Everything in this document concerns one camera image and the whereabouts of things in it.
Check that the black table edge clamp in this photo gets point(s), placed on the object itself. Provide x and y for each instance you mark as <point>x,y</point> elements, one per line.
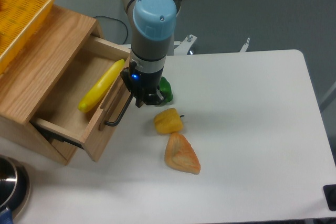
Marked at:
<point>330,195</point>

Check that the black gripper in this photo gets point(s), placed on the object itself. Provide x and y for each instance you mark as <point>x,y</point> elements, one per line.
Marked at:
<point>145,87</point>

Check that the toy pastry turnover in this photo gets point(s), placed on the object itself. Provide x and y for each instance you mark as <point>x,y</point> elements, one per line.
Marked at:
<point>180,156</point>

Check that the blue object at corner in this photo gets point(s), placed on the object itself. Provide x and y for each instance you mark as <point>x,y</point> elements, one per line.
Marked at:
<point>6,216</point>

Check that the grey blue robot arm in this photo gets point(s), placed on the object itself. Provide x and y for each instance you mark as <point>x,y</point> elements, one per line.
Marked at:
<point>153,24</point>

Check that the white bracket behind table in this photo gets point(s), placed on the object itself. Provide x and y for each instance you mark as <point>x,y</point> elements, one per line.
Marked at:
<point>245,45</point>

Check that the yellow toy bell pepper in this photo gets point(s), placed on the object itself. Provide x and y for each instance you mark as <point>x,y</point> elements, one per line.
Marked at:
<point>168,121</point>

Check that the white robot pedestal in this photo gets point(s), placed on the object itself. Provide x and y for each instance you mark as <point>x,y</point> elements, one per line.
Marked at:
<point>186,46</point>

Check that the yellow plastic basket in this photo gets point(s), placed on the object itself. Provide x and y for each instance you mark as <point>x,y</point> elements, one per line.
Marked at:
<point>20,19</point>

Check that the yellow toy squash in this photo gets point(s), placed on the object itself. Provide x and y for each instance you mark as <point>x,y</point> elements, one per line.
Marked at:
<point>100,88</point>

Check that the wooden drawer cabinet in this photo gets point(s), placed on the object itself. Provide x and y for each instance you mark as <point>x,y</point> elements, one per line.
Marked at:
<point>34,72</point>

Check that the steel pot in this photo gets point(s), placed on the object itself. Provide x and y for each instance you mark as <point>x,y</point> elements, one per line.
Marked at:
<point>15,186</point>

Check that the green toy bell pepper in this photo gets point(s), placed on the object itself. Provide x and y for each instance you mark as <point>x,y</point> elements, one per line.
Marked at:
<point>165,91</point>

